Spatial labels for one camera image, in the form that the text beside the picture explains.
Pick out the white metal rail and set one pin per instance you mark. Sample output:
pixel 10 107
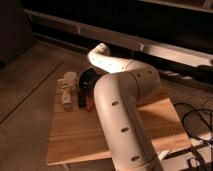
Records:
pixel 170 52

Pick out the small white block stack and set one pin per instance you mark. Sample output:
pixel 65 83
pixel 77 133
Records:
pixel 65 94

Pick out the wooden board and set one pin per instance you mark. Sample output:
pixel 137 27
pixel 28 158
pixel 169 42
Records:
pixel 77 136

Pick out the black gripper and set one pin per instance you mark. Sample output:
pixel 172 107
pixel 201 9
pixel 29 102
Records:
pixel 87 81

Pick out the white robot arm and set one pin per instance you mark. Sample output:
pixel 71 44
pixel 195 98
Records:
pixel 116 95

